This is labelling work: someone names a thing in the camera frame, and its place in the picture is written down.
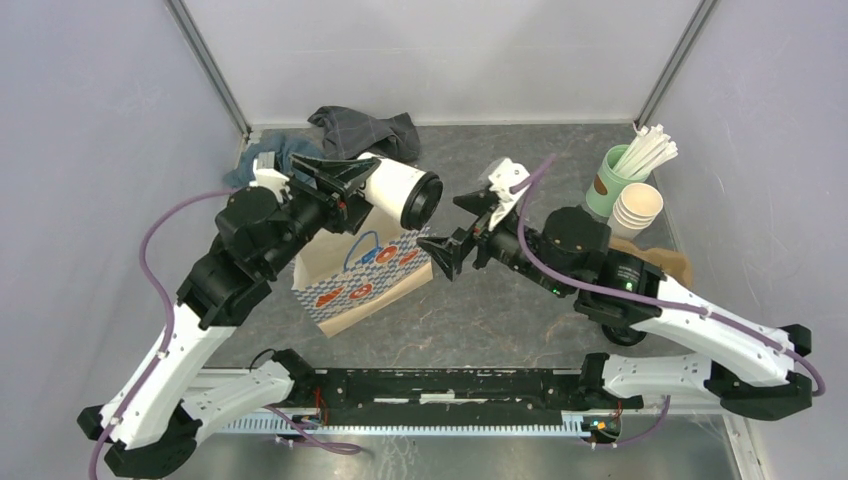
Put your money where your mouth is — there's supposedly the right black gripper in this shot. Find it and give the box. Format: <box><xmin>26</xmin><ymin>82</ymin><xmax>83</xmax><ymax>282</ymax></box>
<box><xmin>416</xmin><ymin>187</ymin><xmax>571</xmax><ymax>297</ymax></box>

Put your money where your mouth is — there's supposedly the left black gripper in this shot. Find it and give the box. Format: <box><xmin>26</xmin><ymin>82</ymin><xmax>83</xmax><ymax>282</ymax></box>
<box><xmin>262</xmin><ymin>153</ymin><xmax>385</xmax><ymax>277</ymax></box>

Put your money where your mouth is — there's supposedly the white paper coffee cup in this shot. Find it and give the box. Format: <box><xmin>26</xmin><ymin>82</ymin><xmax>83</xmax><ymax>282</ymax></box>
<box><xmin>358</xmin><ymin>153</ymin><xmax>426</xmax><ymax>224</ymax></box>

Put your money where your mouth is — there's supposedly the printed paper takeout bag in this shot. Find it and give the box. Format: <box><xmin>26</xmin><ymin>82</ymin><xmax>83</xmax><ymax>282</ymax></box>
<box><xmin>292</xmin><ymin>208</ymin><xmax>433</xmax><ymax>337</ymax></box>

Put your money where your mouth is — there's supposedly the black plastic cup lid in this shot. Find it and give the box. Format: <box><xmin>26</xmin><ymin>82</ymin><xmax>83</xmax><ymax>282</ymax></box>
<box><xmin>400</xmin><ymin>172</ymin><xmax>444</xmax><ymax>230</ymax></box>

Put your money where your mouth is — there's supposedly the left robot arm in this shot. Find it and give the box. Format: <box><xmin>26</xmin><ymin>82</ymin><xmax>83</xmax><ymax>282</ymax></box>
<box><xmin>78</xmin><ymin>156</ymin><xmax>380</xmax><ymax>479</ymax></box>

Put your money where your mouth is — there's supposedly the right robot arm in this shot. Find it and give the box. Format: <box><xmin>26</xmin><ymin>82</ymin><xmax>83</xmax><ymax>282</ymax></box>
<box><xmin>418</xmin><ymin>190</ymin><xmax>825</xmax><ymax>421</ymax></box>

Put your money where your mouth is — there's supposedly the dark grey cloth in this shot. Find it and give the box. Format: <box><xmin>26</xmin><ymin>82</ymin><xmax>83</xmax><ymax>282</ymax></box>
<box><xmin>307</xmin><ymin>106</ymin><xmax>422</xmax><ymax>163</ymax></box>

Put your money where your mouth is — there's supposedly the teal crumpled cloth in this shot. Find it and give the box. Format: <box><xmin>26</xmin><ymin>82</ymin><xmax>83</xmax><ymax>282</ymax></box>
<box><xmin>223</xmin><ymin>132</ymin><xmax>324</xmax><ymax>188</ymax></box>

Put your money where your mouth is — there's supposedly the green straw holder cup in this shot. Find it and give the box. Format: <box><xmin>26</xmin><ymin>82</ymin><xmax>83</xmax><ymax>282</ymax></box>
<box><xmin>585</xmin><ymin>145</ymin><xmax>647</xmax><ymax>217</ymax></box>

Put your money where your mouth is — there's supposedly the stack of paper cups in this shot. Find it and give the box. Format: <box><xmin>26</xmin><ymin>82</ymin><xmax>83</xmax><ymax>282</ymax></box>
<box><xmin>607</xmin><ymin>183</ymin><xmax>664</xmax><ymax>240</ymax></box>

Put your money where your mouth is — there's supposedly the black plastic lid on table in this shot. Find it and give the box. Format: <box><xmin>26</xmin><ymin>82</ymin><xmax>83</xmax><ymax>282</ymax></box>
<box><xmin>601</xmin><ymin>325</ymin><xmax>647</xmax><ymax>347</ymax></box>

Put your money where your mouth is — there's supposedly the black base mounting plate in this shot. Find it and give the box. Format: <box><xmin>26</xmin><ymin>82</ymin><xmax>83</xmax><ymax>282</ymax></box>
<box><xmin>264</xmin><ymin>366</ymin><xmax>637</xmax><ymax>429</ymax></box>

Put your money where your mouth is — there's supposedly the white wrapped straws bundle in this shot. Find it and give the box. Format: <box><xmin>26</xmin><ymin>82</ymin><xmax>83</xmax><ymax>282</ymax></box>
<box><xmin>613</xmin><ymin>124</ymin><xmax>679</xmax><ymax>179</ymax></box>

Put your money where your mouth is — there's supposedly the brown cardboard cup carrier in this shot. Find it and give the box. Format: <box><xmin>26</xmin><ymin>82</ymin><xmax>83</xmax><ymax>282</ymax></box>
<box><xmin>609</xmin><ymin>237</ymin><xmax>694</xmax><ymax>289</ymax></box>

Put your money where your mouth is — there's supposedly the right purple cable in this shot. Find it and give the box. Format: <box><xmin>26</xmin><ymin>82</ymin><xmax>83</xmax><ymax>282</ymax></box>
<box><xmin>510</xmin><ymin>153</ymin><xmax>828</xmax><ymax>399</ymax></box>

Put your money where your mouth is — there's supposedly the purple cable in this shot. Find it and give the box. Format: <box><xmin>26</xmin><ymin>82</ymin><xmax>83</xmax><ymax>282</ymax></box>
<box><xmin>510</xmin><ymin>153</ymin><xmax>828</xmax><ymax>399</ymax></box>
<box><xmin>87</xmin><ymin>189</ymin><xmax>237</xmax><ymax>480</ymax></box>

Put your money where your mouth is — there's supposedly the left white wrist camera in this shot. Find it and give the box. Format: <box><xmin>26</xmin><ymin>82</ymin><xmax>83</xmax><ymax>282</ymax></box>
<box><xmin>249</xmin><ymin>152</ymin><xmax>290</xmax><ymax>203</ymax></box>

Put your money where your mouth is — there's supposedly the right corner metal post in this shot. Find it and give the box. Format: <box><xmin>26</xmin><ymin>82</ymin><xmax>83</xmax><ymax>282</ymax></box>
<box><xmin>632</xmin><ymin>0</ymin><xmax>720</xmax><ymax>130</ymax></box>

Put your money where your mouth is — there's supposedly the corner metal post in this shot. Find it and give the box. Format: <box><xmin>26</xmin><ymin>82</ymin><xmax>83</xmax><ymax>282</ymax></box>
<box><xmin>164</xmin><ymin>0</ymin><xmax>252</xmax><ymax>138</ymax></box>
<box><xmin>632</xmin><ymin>0</ymin><xmax>720</xmax><ymax>130</ymax></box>

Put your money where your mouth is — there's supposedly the aluminium cable rail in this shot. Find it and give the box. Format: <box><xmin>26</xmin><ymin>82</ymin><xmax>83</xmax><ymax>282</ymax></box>
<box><xmin>218</xmin><ymin>410</ymin><xmax>622</xmax><ymax>440</ymax></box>

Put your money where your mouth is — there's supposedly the left corner metal post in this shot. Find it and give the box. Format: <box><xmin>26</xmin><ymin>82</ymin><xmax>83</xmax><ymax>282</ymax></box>
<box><xmin>164</xmin><ymin>0</ymin><xmax>252</xmax><ymax>138</ymax></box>

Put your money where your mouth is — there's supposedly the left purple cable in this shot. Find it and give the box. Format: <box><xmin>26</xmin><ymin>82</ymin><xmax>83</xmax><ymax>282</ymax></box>
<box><xmin>87</xmin><ymin>189</ymin><xmax>237</xmax><ymax>480</ymax></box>

